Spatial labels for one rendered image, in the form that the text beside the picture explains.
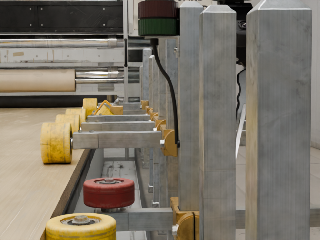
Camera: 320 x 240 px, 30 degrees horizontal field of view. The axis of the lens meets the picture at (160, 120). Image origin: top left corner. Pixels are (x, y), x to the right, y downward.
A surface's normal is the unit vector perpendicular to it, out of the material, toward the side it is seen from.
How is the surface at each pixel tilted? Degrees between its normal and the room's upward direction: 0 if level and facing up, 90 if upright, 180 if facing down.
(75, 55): 90
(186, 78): 90
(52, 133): 53
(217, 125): 90
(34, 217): 0
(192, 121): 90
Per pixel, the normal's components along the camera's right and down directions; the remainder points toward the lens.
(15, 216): 0.00, -1.00
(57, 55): 0.07, 0.07
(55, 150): 0.07, 0.30
